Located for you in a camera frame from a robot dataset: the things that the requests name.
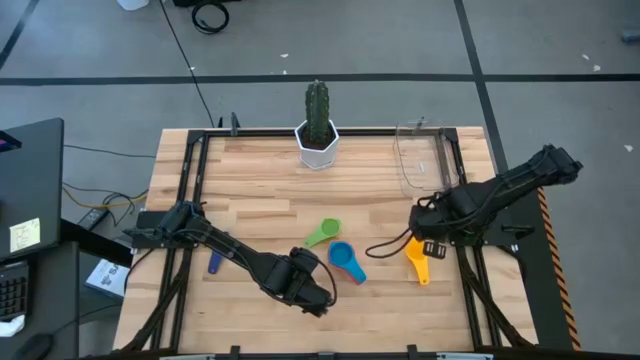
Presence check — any green cactus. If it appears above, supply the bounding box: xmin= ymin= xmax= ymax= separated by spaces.
xmin=304 ymin=78 xmax=332 ymax=146

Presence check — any black keyboard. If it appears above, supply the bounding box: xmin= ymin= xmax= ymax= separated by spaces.
xmin=0 ymin=260 xmax=30 ymax=322

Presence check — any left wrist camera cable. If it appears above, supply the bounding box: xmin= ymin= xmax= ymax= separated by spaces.
xmin=313 ymin=253 xmax=340 ymax=307

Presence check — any black table frame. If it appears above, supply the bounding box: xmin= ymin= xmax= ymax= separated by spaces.
xmin=113 ymin=127 xmax=539 ymax=360

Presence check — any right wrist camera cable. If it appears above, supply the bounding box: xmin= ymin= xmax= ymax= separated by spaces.
xmin=364 ymin=227 xmax=419 ymax=260

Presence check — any yellow sticky note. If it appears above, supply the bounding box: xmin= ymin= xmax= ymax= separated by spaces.
xmin=8 ymin=217 xmax=42 ymax=254

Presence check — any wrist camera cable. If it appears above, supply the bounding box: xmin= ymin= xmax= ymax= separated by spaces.
xmin=313 ymin=253 xmax=340 ymax=307
xmin=364 ymin=227 xmax=419 ymax=260

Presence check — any black power adapter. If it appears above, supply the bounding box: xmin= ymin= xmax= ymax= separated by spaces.
xmin=76 ymin=207 xmax=110 ymax=232

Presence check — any purple measuring cup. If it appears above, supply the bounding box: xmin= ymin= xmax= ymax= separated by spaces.
xmin=207 ymin=230 xmax=230 ymax=276

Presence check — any yellow floor cable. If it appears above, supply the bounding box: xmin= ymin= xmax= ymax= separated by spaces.
xmin=62 ymin=185 xmax=150 ymax=210

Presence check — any light blue measuring cup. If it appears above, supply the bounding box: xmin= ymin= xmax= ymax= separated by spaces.
xmin=328 ymin=241 xmax=368 ymax=286

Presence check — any green measuring cup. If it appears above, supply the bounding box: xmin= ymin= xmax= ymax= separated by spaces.
xmin=303 ymin=217 xmax=344 ymax=250

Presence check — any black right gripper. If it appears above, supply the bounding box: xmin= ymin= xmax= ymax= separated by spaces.
xmin=408 ymin=192 xmax=464 ymax=244

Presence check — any yellow measuring cup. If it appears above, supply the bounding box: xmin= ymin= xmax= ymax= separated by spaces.
xmin=404 ymin=236 xmax=432 ymax=287

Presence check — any white hexagonal plant pot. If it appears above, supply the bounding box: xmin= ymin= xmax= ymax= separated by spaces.
xmin=293 ymin=119 xmax=341 ymax=171

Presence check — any coiled black cable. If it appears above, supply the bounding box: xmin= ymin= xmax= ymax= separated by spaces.
xmin=191 ymin=0 xmax=231 ymax=36

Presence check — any black computer mouse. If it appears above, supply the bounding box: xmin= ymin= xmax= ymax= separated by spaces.
xmin=12 ymin=333 xmax=55 ymax=360

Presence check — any white paper booklet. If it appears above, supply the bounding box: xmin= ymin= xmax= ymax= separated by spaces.
xmin=83 ymin=258 xmax=132 ymax=300

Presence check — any clear plastic basket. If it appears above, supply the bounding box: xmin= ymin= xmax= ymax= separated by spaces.
xmin=394 ymin=117 xmax=461 ymax=197

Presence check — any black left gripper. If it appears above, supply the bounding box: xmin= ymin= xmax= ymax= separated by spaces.
xmin=272 ymin=247 xmax=335 ymax=318

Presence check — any dark grey desk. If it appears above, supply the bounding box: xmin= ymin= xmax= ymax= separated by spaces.
xmin=0 ymin=241 xmax=134 ymax=360

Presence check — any black frame clamp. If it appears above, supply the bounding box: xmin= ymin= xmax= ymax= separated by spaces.
xmin=217 ymin=111 xmax=242 ymax=137

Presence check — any thin black floor cable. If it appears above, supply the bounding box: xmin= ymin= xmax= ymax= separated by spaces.
xmin=63 ymin=144 xmax=157 ymax=160

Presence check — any white tissue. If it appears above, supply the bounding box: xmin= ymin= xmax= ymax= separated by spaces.
xmin=0 ymin=314 xmax=26 ymax=338

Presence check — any long black floor cable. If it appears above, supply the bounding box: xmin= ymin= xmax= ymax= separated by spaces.
xmin=158 ymin=0 xmax=217 ymax=129

